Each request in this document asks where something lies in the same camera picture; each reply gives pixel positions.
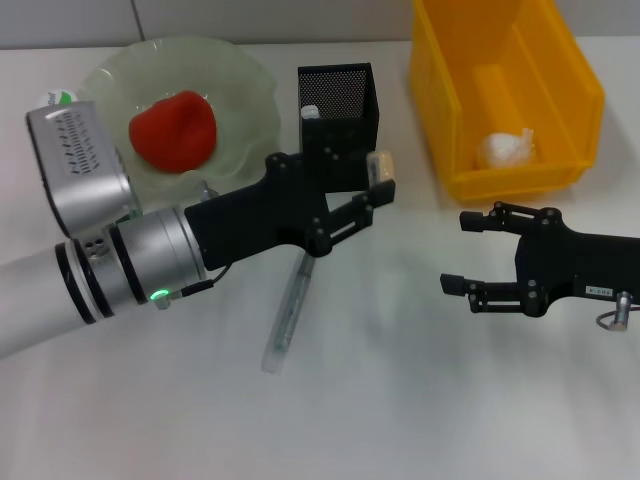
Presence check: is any white paper ball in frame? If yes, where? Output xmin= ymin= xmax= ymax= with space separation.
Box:
xmin=477 ymin=127 xmax=541 ymax=170

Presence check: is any beige eraser with barcode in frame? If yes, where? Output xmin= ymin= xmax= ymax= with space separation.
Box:
xmin=367 ymin=149 xmax=397 ymax=183

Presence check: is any black mesh pen holder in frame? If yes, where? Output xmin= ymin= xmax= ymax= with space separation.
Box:
xmin=297 ymin=62 xmax=381 ymax=195

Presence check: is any yellow plastic bin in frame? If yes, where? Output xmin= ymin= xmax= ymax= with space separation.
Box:
xmin=408 ymin=0 xmax=606 ymax=204

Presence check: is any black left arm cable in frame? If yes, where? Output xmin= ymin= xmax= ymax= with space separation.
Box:
xmin=167 ymin=263 xmax=232 ymax=300

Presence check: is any orange fruit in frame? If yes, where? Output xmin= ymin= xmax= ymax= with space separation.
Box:
xmin=128 ymin=89 xmax=219 ymax=175

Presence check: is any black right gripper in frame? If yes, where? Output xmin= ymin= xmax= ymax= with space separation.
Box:
xmin=438 ymin=200 xmax=640 ymax=318

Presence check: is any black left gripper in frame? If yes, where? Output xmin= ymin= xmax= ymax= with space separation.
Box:
xmin=183 ymin=143 xmax=399 ymax=275

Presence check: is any grey marker pen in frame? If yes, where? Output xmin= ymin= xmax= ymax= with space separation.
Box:
xmin=260 ymin=249 xmax=316 ymax=375

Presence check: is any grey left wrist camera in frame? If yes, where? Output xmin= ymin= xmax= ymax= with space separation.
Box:
xmin=24 ymin=99 xmax=135 ymax=239

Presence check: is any grey right arm cable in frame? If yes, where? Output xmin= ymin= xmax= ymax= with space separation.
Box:
xmin=594 ymin=310 xmax=640 ymax=332

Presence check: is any clear green-label water bottle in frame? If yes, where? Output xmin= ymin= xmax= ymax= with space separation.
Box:
xmin=37 ymin=88 xmax=146 ymax=224

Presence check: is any pale green glass fruit plate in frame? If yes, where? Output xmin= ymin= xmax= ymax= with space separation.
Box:
xmin=79 ymin=34 xmax=280 ymax=201

